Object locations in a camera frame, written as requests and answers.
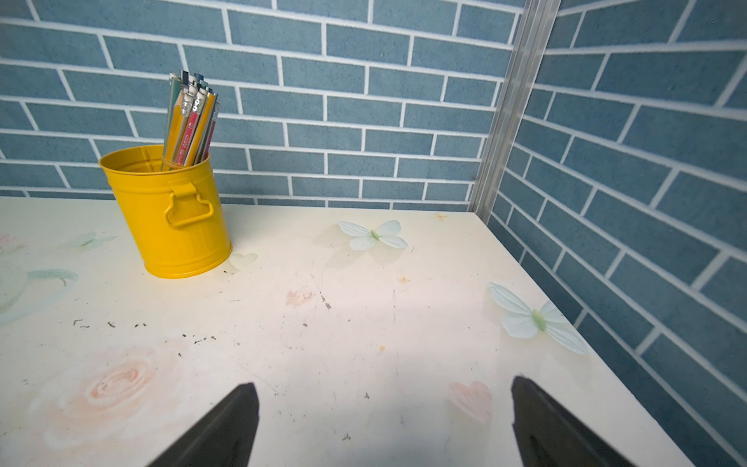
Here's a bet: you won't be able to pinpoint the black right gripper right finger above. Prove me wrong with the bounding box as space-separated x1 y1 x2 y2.
511 376 631 466

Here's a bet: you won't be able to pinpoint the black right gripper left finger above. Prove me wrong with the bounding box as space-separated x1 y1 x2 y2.
150 383 260 467

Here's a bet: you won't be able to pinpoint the yellow pen holder cup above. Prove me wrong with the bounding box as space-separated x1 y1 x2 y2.
99 145 231 278

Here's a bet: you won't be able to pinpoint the pencils in cup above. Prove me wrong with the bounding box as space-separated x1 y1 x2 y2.
161 70 220 171

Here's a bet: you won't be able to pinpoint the aluminium right corner post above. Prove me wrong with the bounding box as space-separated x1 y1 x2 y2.
469 0 561 223

